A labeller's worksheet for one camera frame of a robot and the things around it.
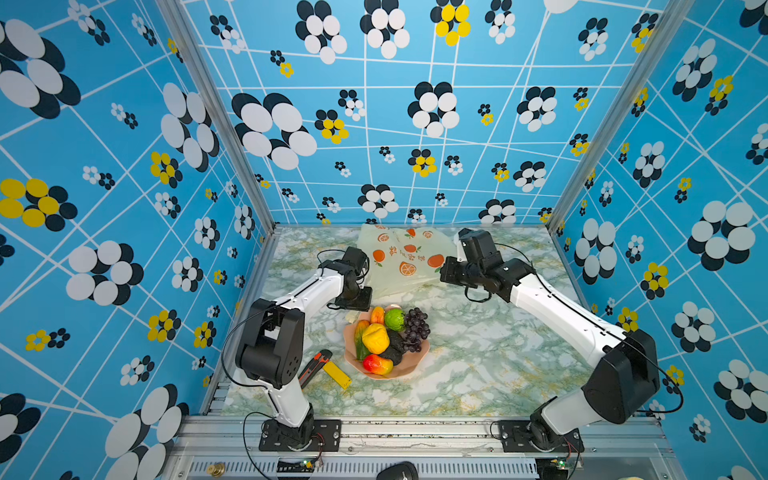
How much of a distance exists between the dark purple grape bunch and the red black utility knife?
240 millimetres

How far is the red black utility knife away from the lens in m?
0.84

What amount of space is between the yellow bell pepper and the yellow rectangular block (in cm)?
12

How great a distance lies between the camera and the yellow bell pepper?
795 mm

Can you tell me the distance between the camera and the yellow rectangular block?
0.83 meters
